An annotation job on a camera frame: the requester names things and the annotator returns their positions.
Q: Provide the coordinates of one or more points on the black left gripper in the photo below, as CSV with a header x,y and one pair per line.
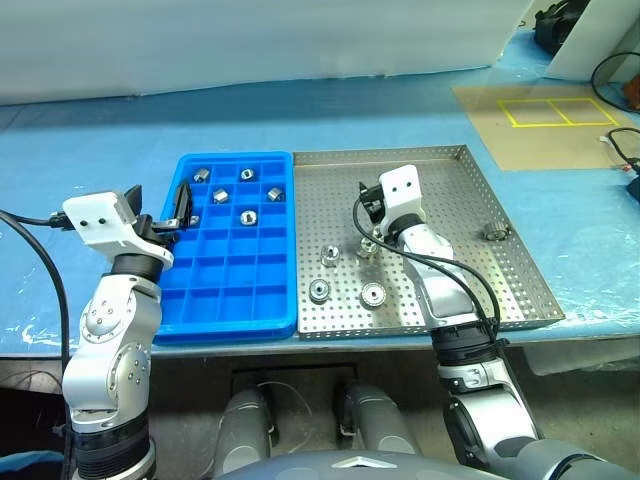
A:
x,y
152,234

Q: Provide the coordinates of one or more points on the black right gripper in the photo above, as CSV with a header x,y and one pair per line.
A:
x,y
376,210

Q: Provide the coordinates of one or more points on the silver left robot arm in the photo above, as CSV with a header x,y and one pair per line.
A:
x,y
107,320

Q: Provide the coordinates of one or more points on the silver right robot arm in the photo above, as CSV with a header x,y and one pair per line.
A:
x,y
445,295

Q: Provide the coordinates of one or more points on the blue compartment tray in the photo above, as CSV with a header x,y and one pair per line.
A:
x,y
240,300

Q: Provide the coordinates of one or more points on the perforated metal tray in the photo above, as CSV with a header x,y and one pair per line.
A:
x,y
465,200

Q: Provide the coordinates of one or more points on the brown cardboard mat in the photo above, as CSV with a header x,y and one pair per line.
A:
x,y
525,145

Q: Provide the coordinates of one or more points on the white backdrop board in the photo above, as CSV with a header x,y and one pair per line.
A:
x,y
250,40

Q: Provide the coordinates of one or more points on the gray right robot leg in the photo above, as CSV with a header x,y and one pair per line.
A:
x,y
380,420

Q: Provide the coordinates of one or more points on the gray robot leg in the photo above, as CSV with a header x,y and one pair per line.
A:
x,y
245,430
380,420

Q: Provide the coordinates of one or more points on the gray left robot leg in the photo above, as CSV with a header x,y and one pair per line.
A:
x,y
245,430

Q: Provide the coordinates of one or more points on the black bag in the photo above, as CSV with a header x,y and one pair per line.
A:
x,y
555,25

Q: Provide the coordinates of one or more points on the gray robot torso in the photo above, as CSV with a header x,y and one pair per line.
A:
x,y
340,465

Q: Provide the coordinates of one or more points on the dark blue device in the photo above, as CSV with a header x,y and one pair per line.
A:
x,y
635,190

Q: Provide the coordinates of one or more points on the white standing panel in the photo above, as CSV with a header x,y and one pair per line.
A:
x,y
600,45

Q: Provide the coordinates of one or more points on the orange brown object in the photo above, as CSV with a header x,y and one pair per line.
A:
x,y
632,92

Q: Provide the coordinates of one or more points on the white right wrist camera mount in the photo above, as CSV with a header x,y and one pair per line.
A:
x,y
400,187

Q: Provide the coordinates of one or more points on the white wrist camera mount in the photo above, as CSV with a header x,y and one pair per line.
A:
x,y
400,187
95,212

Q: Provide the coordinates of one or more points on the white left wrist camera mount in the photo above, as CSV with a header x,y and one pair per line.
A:
x,y
95,212

